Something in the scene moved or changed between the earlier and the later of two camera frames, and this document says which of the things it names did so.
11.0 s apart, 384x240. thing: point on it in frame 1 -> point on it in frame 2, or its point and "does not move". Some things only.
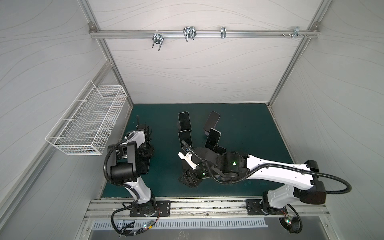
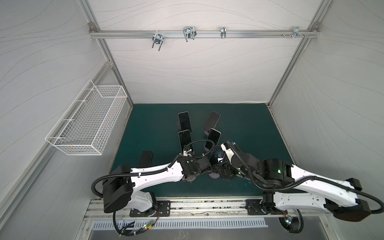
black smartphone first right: [219, 149] does not move
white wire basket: [91, 123] does not move
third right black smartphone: [212, 120] does not move
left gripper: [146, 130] -> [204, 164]
